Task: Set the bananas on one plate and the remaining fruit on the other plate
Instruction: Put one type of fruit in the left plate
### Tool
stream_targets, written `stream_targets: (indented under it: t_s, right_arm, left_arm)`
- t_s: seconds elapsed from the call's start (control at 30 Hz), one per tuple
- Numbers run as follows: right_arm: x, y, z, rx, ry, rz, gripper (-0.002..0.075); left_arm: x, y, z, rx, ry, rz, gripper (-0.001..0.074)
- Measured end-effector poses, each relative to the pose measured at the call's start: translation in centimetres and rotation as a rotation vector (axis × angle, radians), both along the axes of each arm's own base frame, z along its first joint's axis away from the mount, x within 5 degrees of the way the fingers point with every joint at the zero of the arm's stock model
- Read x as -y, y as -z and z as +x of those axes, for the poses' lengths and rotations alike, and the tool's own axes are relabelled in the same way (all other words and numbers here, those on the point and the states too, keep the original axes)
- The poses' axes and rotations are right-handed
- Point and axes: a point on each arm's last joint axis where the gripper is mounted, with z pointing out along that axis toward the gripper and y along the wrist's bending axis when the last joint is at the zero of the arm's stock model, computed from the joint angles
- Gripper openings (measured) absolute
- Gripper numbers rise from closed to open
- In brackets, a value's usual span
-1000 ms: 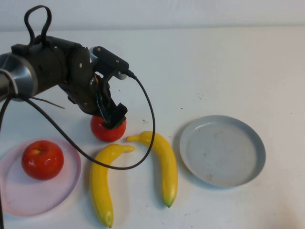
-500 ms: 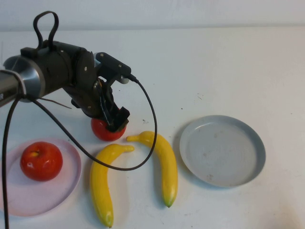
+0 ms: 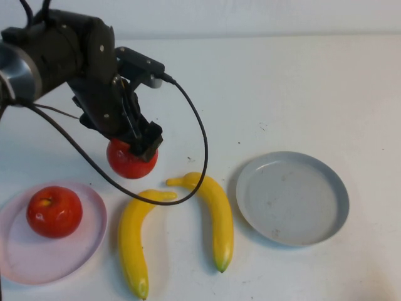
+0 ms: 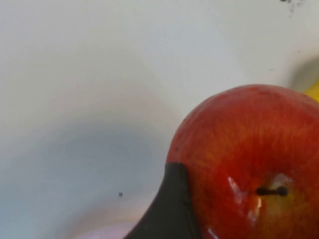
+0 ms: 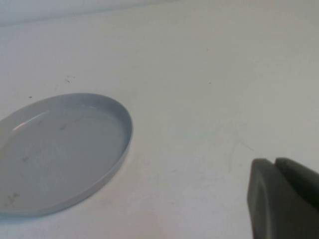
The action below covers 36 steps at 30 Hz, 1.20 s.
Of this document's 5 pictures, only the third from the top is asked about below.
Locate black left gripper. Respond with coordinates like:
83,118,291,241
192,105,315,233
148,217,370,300
67,17,164,163

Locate red apple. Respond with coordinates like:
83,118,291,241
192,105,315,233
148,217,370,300
106,139,159,180
26,186,84,239

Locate yellow banana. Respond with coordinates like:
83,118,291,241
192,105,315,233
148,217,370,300
165,172,235,273
118,189,178,300

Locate pink plastic plate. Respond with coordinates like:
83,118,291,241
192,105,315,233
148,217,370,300
0,180,108,285

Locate grey-blue plastic plate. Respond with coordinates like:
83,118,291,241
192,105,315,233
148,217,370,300
235,151,350,248

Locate black left camera cable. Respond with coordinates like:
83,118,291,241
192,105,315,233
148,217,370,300
0,71,210,207

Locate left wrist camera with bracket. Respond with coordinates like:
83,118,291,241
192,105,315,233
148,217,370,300
114,46,166,90

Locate thin grey wire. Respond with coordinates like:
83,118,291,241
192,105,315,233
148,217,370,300
33,104,81,120

